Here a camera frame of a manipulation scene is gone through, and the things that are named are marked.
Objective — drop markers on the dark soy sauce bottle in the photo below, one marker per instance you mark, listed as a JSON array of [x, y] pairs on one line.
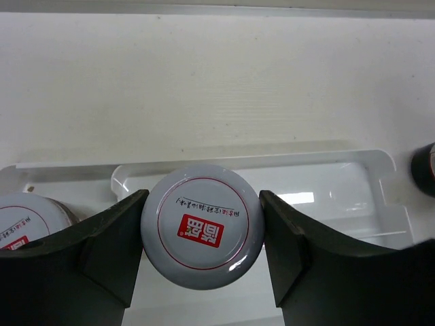
[[422, 169]]

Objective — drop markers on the dark spice jar white lid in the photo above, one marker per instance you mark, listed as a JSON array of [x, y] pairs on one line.
[[202, 227]]

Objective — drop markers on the white divided organizer tray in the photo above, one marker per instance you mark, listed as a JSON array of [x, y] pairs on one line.
[[342, 189]]

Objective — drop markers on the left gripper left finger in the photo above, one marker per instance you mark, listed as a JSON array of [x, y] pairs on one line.
[[83, 275]]

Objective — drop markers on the orange spice jar white lid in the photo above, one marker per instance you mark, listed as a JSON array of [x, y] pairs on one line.
[[28, 217]]

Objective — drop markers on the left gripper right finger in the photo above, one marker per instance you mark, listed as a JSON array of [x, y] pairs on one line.
[[323, 277]]

